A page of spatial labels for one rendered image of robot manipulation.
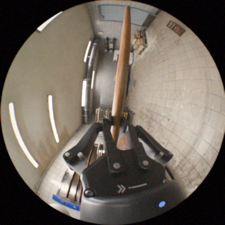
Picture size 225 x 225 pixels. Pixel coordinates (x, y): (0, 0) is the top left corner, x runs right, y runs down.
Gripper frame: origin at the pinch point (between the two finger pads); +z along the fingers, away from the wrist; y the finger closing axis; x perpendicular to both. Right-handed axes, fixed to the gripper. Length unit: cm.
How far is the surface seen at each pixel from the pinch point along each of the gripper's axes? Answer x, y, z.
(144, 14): 362, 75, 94
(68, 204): -152, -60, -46
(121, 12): 361, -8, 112
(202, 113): 11, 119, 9
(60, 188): -157, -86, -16
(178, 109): 5, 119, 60
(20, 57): 66, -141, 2
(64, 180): -157, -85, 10
